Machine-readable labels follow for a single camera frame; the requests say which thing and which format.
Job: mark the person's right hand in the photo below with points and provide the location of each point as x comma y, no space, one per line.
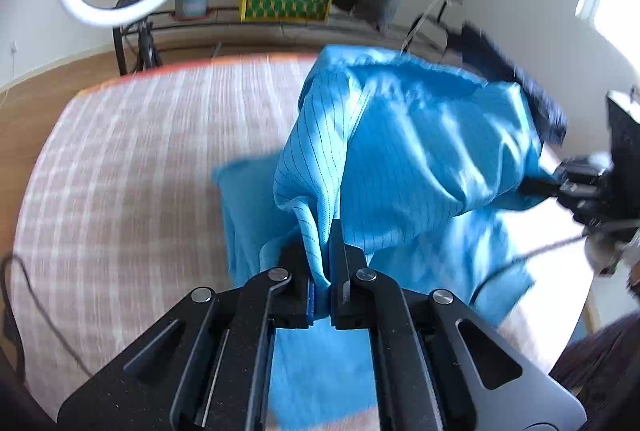
602,248

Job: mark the light blue pinstriped work coat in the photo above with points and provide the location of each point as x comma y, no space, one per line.
425,136

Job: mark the black pleated garment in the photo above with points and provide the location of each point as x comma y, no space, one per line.
600,361

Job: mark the checked beige tablecloth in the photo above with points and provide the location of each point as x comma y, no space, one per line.
140,151

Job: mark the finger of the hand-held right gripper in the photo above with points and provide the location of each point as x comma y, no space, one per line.
542,188

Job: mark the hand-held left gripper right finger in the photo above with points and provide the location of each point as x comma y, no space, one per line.
345,281

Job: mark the small teal plant pot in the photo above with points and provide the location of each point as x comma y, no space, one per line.
192,1

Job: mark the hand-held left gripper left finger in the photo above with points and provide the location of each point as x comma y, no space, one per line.
295,291

